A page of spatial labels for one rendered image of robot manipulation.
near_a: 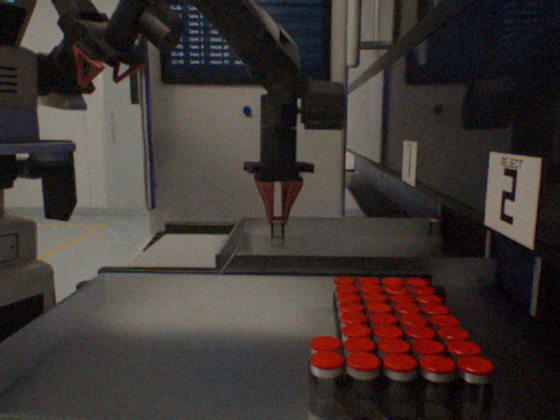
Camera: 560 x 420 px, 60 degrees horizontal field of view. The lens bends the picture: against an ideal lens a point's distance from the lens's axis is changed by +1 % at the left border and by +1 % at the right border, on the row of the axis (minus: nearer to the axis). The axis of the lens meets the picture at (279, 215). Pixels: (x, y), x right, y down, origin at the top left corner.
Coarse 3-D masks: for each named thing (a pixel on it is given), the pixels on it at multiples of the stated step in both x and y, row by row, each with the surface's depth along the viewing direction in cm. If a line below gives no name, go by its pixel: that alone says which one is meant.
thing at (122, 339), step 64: (64, 320) 44; (128, 320) 48; (192, 320) 47; (256, 320) 47; (320, 320) 47; (0, 384) 35; (64, 384) 36; (128, 384) 36; (192, 384) 36; (256, 384) 36
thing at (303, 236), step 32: (256, 224) 85; (288, 224) 84; (320, 224) 84; (352, 224) 84; (384, 224) 84; (416, 224) 83; (224, 256) 59; (256, 256) 59; (288, 256) 59; (320, 256) 59; (352, 256) 59; (384, 256) 58; (416, 256) 58; (448, 256) 58
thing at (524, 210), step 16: (496, 160) 38; (512, 160) 35; (528, 160) 33; (496, 176) 38; (528, 176) 33; (496, 192) 38; (528, 192) 32; (496, 208) 38; (512, 208) 35; (528, 208) 32; (496, 224) 38; (512, 224) 35; (528, 224) 32; (528, 240) 32
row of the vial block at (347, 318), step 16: (336, 288) 43; (352, 288) 43; (336, 304) 43; (352, 304) 39; (336, 320) 41; (352, 320) 36; (336, 336) 41; (352, 336) 33; (368, 336) 34; (352, 352) 31; (368, 352) 31; (352, 368) 29; (368, 368) 29; (352, 384) 29; (368, 384) 29; (352, 400) 30; (368, 400) 29; (352, 416) 30; (368, 416) 29
